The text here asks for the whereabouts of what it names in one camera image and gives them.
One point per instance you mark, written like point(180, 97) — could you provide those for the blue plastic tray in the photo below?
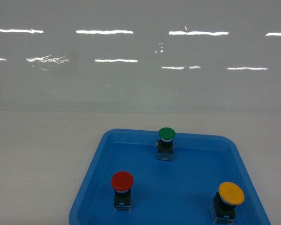
point(176, 192)

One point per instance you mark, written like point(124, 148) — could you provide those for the yellow mushroom push button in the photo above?
point(228, 196)

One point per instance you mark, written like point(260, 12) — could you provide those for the green mushroom push button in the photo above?
point(164, 145)

